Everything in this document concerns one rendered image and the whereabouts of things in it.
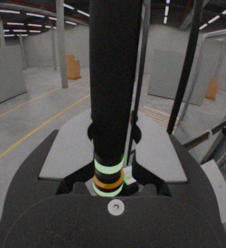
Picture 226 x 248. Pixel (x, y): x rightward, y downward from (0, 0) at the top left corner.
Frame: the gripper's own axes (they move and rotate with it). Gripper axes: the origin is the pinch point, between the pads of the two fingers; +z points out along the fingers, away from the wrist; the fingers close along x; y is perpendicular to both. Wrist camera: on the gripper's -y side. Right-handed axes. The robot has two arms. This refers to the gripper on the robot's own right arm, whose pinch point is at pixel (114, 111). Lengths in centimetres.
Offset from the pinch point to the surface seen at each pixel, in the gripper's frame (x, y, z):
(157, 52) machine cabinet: 180, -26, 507
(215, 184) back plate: 43, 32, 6
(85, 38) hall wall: -311, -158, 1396
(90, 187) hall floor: -26, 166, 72
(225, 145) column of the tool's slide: 63, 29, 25
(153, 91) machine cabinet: 192, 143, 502
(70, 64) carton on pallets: -279, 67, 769
